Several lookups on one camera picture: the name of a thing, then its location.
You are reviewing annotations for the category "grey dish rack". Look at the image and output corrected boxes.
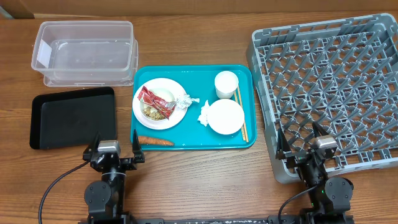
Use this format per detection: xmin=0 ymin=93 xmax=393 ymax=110
xmin=247 ymin=13 xmax=397 ymax=184

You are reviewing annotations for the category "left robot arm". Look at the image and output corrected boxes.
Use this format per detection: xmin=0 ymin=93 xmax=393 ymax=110
xmin=83 ymin=133 xmax=145 ymax=224

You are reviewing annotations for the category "teal serving tray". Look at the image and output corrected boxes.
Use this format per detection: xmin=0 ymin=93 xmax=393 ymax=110
xmin=131 ymin=65 xmax=257 ymax=151

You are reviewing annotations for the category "white tissue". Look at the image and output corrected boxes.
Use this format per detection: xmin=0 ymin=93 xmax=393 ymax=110
xmin=197 ymin=100 xmax=210 ymax=127

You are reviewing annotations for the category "wooden chopstick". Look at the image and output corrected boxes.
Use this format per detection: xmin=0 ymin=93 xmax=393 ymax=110
xmin=237 ymin=86 xmax=249 ymax=142
xmin=234 ymin=91 xmax=245 ymax=142

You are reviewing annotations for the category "black tray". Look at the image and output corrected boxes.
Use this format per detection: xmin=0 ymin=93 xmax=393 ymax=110
xmin=29 ymin=87 xmax=117 ymax=149

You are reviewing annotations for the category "clear plastic bin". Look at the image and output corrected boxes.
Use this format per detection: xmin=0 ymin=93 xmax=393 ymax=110
xmin=31 ymin=21 xmax=138 ymax=87

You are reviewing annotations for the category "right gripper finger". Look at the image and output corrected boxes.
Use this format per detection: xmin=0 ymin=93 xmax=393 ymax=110
xmin=275 ymin=128 xmax=292 ymax=159
xmin=312 ymin=121 xmax=329 ymax=138

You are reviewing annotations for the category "white cup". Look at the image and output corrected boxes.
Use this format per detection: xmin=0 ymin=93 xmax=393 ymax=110
xmin=215 ymin=71 xmax=239 ymax=99

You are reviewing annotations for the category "orange carrot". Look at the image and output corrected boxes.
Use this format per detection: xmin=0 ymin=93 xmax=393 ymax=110
xmin=138 ymin=136 xmax=174 ymax=146

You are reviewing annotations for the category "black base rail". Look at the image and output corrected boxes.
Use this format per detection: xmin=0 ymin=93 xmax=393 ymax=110
xmin=77 ymin=213 xmax=355 ymax=224

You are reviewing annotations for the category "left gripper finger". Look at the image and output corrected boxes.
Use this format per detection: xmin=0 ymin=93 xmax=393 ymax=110
xmin=83 ymin=132 xmax=101 ymax=156
xmin=132 ymin=130 xmax=144 ymax=159

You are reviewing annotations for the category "food scraps and rice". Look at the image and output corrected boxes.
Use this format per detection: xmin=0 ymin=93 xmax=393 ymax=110
xmin=142 ymin=105 xmax=166 ymax=121

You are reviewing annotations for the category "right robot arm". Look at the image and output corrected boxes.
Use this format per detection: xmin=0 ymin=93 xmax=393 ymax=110
xmin=268 ymin=122 xmax=354 ymax=224

